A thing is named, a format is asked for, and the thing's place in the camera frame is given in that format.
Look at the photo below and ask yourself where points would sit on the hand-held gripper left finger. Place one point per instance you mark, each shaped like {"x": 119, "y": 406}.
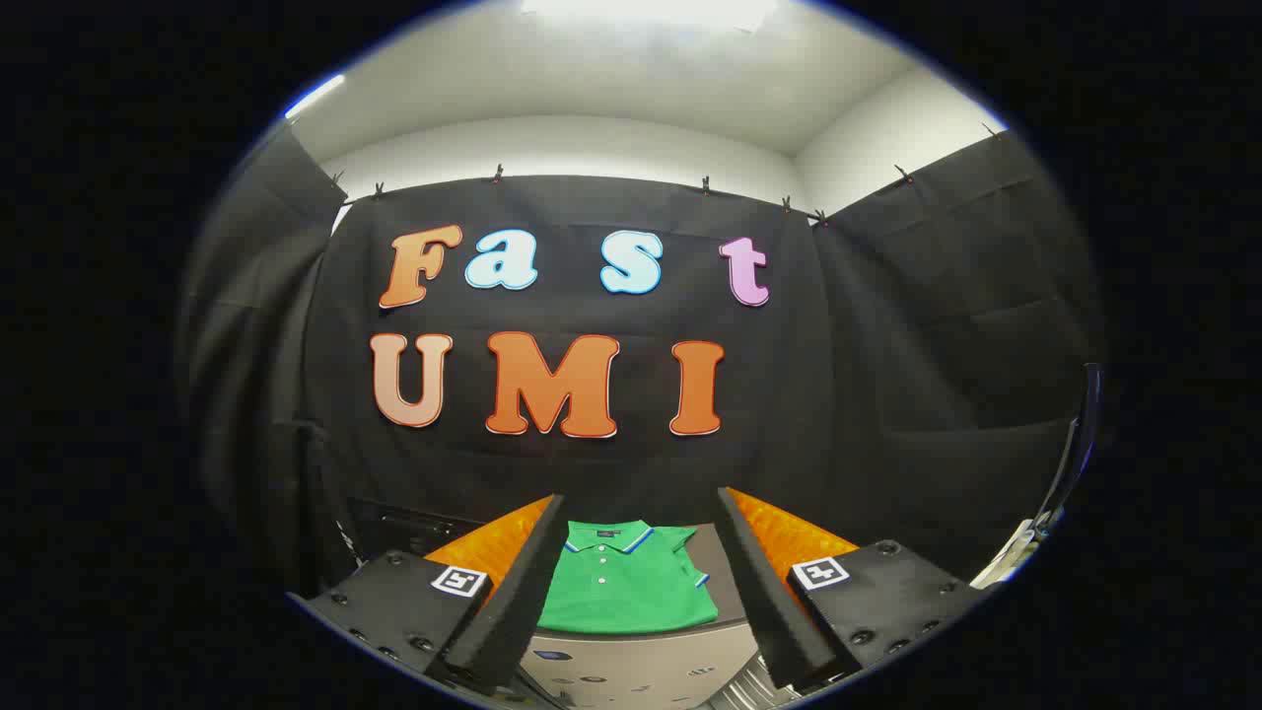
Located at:
{"x": 523, "y": 592}

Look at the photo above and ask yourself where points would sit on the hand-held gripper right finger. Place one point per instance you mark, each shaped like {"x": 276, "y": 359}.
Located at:
{"x": 764, "y": 602}

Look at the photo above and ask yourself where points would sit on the green polo shirt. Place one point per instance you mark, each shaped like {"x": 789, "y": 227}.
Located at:
{"x": 621, "y": 602}

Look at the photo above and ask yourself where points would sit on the grey cabinet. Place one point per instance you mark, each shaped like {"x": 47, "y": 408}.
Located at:
{"x": 641, "y": 666}

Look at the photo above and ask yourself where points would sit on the white object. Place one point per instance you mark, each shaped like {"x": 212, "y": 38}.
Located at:
{"x": 1011, "y": 557}

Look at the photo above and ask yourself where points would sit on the small ceiling light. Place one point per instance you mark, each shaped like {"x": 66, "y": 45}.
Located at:
{"x": 315, "y": 96}

